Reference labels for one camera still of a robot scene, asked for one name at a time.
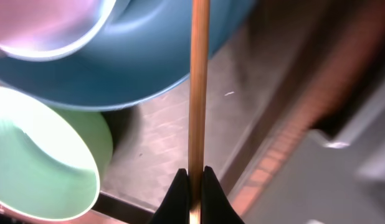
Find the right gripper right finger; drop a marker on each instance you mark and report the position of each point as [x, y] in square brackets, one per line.
[215, 207]

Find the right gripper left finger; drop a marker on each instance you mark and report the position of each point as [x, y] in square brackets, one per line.
[174, 208]

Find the mint green bowl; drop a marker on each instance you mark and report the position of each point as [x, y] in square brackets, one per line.
[52, 161]

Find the wooden chopstick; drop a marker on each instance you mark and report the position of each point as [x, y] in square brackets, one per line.
[197, 103]

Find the pink cup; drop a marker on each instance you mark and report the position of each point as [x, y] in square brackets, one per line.
[23, 19]

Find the grey dishwasher rack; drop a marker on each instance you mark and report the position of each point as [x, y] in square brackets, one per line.
[342, 182]

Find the dark blue plate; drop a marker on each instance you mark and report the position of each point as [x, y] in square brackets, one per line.
[142, 51]

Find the light blue bowl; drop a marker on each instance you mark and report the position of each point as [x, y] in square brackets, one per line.
[67, 41]

